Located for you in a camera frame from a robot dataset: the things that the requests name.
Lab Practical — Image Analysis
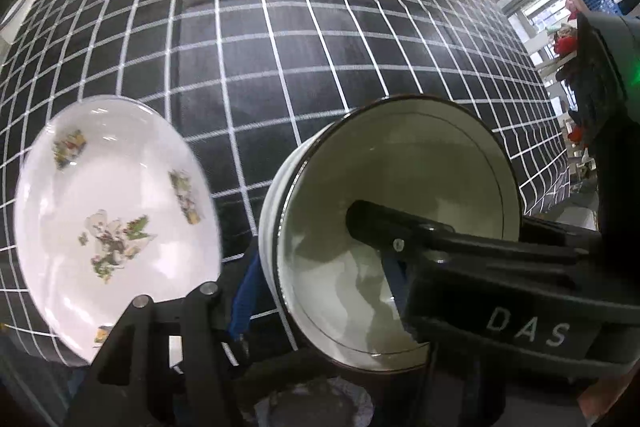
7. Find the black white checkered tablecloth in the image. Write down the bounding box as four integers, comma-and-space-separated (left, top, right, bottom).
0, 0, 571, 353

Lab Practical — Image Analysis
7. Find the green floral deep plate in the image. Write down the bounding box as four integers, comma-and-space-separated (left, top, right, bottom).
14, 96, 222, 367

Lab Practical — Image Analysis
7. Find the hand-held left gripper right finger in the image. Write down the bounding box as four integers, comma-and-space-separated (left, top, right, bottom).
381, 252, 586, 427

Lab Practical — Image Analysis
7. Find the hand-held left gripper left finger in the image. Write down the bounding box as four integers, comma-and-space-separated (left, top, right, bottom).
65, 252, 263, 427

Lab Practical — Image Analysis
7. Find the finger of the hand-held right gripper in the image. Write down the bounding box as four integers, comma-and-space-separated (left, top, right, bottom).
346, 199, 601, 265

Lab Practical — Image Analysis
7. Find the white enamel pot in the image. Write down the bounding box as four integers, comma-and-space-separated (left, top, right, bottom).
0, 0, 38, 45

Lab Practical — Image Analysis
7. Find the cream bowl with dark rim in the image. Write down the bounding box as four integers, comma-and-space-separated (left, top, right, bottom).
257, 94, 523, 375

